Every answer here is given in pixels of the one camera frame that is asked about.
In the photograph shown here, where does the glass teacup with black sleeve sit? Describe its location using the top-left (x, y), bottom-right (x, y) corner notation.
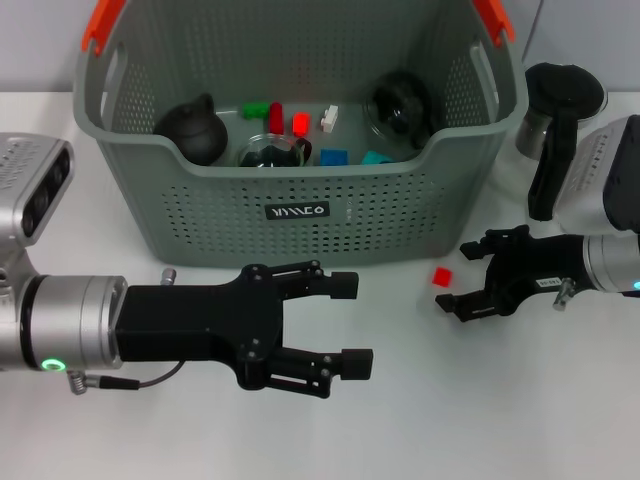
top-left (234, 132), bottom-right (315, 169)
top-left (364, 70), bottom-right (436, 151)

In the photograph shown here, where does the left arm cable with connector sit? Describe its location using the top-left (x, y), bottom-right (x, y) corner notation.
top-left (67, 362), bottom-right (184, 396)

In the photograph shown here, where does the black clay teapot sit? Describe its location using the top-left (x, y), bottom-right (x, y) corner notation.
top-left (153, 93), bottom-right (230, 166)

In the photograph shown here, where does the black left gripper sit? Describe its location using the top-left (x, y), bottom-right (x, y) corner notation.
top-left (117, 260), bottom-right (375, 400)

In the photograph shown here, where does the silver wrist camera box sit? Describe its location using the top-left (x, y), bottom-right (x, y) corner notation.
top-left (0, 132), bottom-right (76, 246)
top-left (556, 114), bottom-right (640, 236)

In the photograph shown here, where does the thin grey background cable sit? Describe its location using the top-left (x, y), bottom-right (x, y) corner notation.
top-left (521, 0), bottom-right (545, 64)

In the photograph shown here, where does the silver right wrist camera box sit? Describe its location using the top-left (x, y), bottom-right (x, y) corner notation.
top-left (556, 114), bottom-right (640, 236)

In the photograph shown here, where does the grey perforated plastic storage bin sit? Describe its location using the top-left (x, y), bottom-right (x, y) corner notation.
top-left (73, 0), bottom-right (526, 271)

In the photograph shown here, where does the glass teapot with black handle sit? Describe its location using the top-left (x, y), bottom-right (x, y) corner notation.
top-left (492, 60), bottom-right (610, 222)

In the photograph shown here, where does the white long toy brick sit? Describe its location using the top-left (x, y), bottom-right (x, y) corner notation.
top-left (319, 105), bottom-right (341, 133)

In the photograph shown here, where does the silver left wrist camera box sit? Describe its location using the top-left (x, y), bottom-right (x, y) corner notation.
top-left (0, 132), bottom-right (76, 246)

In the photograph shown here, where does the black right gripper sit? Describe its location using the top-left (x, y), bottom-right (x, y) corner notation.
top-left (434, 227), bottom-right (592, 324)

